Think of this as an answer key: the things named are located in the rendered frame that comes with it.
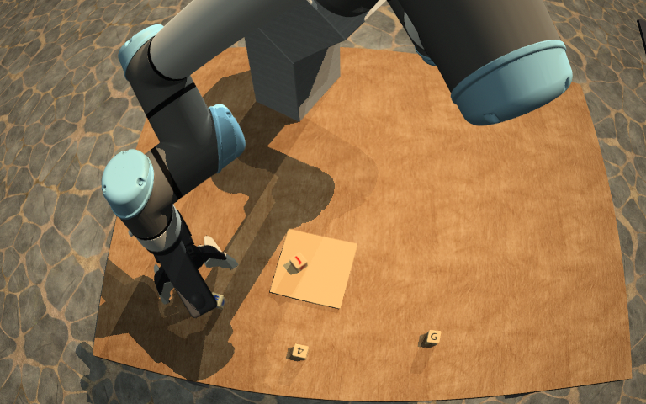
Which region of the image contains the light orange mat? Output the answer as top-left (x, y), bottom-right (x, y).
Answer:
top-left (270, 229), bottom-right (357, 309)

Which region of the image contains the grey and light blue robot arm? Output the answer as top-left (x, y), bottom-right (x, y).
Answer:
top-left (101, 0), bottom-right (573, 318)

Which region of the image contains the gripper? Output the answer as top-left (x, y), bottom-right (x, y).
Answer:
top-left (146, 210), bottom-right (238, 305)

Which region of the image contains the beige letter block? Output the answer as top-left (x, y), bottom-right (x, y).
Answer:
top-left (292, 344), bottom-right (309, 359)
top-left (425, 330), bottom-right (441, 345)
top-left (289, 252), bottom-right (308, 273)
top-left (212, 292), bottom-right (225, 310)

